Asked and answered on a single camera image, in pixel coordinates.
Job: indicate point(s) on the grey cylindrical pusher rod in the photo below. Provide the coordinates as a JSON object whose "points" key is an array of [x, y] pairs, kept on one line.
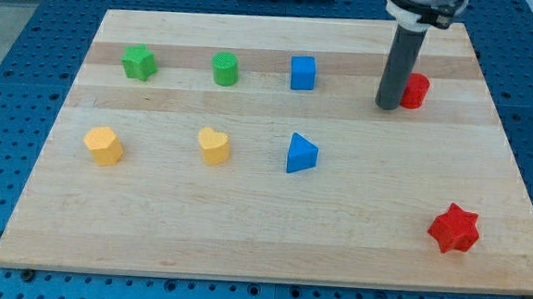
{"points": [[404, 50]]}

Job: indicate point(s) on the wooden board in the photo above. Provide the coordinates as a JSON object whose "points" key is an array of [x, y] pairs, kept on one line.
{"points": [[359, 218]]}

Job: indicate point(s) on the green star block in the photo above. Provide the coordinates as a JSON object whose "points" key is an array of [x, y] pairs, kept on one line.
{"points": [[138, 62]]}

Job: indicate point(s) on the red cylinder block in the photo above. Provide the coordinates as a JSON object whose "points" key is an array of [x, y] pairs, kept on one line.
{"points": [[415, 91]]}

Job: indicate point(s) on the yellow heart block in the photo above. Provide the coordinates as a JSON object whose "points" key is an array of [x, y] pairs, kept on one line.
{"points": [[214, 146]]}

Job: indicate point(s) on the green cylinder block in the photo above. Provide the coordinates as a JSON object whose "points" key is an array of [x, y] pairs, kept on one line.
{"points": [[225, 68]]}

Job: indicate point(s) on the red star block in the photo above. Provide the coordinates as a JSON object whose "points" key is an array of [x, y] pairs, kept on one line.
{"points": [[455, 230]]}

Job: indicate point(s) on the blue cube block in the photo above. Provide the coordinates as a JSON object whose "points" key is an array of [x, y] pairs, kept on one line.
{"points": [[303, 73]]}

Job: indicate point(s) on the blue triangle block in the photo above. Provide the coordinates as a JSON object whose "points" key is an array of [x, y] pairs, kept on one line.
{"points": [[302, 154]]}

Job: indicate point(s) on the white and black wrist mount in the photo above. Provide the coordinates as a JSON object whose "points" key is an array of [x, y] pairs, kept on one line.
{"points": [[420, 15]]}

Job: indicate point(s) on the yellow hexagon block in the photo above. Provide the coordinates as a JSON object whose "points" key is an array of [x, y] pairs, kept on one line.
{"points": [[104, 146]]}

